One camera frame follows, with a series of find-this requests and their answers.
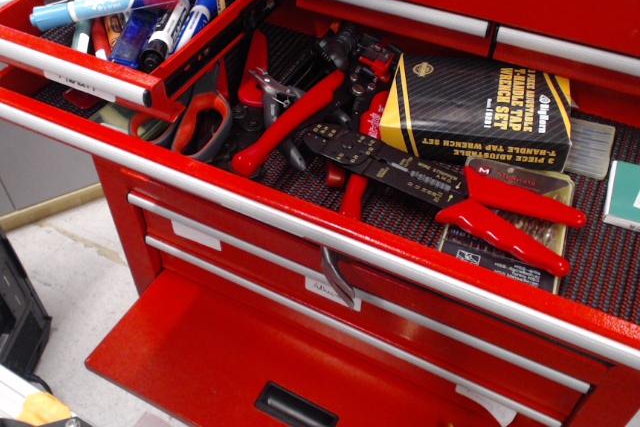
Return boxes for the large open red drawer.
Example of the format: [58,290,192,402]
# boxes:
[0,21,640,371]

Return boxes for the open bottom red drawer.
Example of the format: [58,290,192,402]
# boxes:
[86,271,493,426]

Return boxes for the small open red drawer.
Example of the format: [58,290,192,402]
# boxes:
[1,0,268,121]

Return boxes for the red tool chest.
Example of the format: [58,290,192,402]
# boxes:
[1,0,639,426]

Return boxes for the metal pliers tip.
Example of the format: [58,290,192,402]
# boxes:
[321,246,355,309]

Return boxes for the small red flush cutters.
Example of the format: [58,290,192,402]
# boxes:
[237,30,305,113]

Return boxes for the black yellow tap wrench box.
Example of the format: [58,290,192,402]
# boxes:
[379,55,572,172]

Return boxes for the black capped white marker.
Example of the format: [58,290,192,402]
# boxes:
[139,0,191,73]

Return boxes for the blue white marker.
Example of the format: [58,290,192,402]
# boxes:
[173,0,217,53]

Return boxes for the drill bit set case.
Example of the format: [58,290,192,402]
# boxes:
[439,158,586,293]

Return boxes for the blue translucent lighter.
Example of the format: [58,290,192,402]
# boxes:
[109,8,166,70]

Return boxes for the red thin pen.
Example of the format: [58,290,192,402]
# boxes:
[91,18,111,60]

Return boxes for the clear plastic bit box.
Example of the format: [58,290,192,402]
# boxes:
[565,118,616,180]

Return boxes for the green thin marker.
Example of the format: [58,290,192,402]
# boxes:
[71,20,91,53]

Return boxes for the light blue marker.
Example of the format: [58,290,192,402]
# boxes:
[29,0,136,31]

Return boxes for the green white box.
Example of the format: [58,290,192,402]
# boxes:
[603,160,640,232]

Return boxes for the black plastic crate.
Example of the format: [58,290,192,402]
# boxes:
[1,231,52,377]

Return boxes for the yellow sponge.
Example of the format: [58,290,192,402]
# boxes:
[17,392,73,426]

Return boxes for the red screwdriver handle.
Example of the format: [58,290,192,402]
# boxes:
[359,91,388,139]

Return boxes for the red handled crimper pliers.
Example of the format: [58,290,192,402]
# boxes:
[231,22,401,177]

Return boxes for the black crimping tool red handles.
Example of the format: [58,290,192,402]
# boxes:
[303,122,588,278]

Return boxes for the red grey handled scissors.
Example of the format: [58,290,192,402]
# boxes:
[152,60,232,162]

